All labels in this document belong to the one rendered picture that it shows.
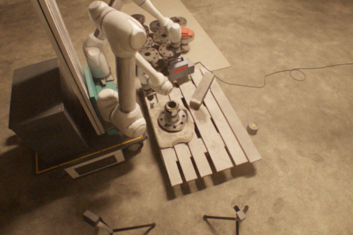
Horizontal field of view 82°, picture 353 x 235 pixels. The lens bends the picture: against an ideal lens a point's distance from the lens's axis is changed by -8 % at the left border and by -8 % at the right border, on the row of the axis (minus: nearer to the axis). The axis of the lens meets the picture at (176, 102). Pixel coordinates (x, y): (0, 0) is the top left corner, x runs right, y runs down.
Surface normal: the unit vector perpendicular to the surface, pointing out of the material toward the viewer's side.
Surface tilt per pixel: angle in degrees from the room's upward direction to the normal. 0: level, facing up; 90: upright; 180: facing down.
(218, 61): 0
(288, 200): 0
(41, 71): 0
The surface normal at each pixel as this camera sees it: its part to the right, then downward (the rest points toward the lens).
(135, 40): 0.79, 0.42
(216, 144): 0.00, -0.63
